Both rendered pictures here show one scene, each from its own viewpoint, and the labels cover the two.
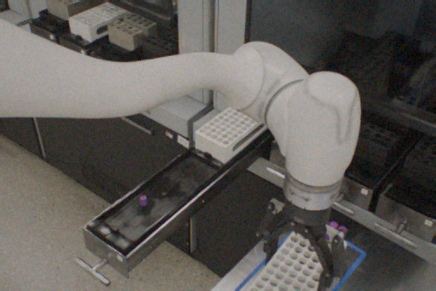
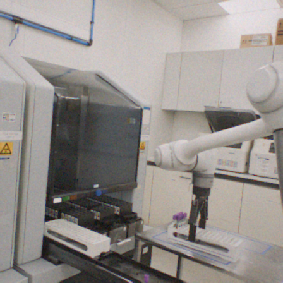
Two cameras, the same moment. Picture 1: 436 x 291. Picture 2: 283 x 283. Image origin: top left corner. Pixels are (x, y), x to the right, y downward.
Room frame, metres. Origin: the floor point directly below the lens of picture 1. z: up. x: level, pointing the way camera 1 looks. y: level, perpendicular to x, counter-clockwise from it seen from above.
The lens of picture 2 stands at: (0.96, 1.23, 1.33)
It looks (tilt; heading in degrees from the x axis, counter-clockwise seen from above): 3 degrees down; 272
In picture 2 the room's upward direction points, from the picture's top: 5 degrees clockwise
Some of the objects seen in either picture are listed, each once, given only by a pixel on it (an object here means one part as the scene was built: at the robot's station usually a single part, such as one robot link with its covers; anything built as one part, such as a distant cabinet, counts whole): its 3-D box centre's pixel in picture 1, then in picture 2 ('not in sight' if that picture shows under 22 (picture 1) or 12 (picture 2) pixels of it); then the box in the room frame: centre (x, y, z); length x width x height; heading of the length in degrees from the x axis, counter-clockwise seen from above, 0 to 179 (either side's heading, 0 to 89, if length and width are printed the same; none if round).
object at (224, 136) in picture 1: (244, 122); (74, 237); (1.13, -0.06, 0.83); 0.30 x 0.10 x 0.06; 143
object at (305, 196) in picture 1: (312, 181); (202, 179); (0.62, -0.14, 1.11); 0.09 x 0.09 x 0.06
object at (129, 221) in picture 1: (201, 172); (107, 266); (0.99, 0.05, 0.78); 0.73 x 0.14 x 0.09; 143
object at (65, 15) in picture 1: (60, 8); not in sight; (1.72, 0.58, 0.85); 0.12 x 0.02 x 0.06; 54
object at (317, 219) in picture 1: (306, 213); (200, 196); (0.62, -0.14, 1.03); 0.08 x 0.07 x 0.09; 56
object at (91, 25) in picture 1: (113, 17); not in sight; (1.71, 0.39, 0.83); 0.30 x 0.10 x 0.06; 143
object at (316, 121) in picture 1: (317, 122); (202, 154); (0.63, -0.14, 1.21); 0.13 x 0.11 x 0.16; 26
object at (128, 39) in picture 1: (123, 37); not in sight; (1.54, 0.33, 0.85); 0.12 x 0.02 x 0.06; 54
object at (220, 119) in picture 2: not in sight; (230, 138); (-0.18, -2.33, 1.22); 0.62 x 0.56 x 0.64; 51
